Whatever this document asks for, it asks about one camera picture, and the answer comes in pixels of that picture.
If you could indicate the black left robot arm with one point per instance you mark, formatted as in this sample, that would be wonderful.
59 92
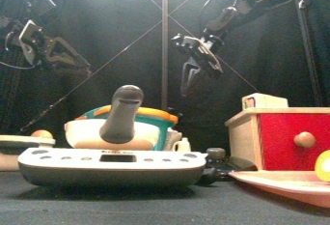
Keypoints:
12 26

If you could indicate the yellow toy starfruit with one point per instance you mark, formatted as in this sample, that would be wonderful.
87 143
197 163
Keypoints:
324 166

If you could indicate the white wooden block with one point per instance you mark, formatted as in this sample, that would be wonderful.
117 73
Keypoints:
266 101

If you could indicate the white toy bowl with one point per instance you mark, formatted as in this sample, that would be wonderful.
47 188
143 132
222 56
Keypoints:
86 134

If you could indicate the small white toy jug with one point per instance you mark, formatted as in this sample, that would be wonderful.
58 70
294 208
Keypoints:
181 144

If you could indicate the peach toy ball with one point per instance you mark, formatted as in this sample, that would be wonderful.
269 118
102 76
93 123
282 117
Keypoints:
42 134

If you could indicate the black round knob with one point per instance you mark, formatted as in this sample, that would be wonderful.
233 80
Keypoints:
216 155

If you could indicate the wooden box with red drawer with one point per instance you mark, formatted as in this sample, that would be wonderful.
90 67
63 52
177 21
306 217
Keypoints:
284 138

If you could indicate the round wooden drawer knob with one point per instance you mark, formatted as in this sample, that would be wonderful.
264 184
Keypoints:
305 139

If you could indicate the white grey toy appliance base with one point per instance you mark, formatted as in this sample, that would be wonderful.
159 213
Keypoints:
111 167

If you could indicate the pink toy plate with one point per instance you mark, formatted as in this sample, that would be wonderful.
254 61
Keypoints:
292 183

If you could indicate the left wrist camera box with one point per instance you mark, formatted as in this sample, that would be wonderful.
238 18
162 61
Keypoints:
29 35

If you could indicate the vertical metal frame pole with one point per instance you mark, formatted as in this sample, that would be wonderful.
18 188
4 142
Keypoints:
165 42

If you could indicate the black curved frame pole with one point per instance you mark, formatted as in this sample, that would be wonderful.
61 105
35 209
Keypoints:
308 48

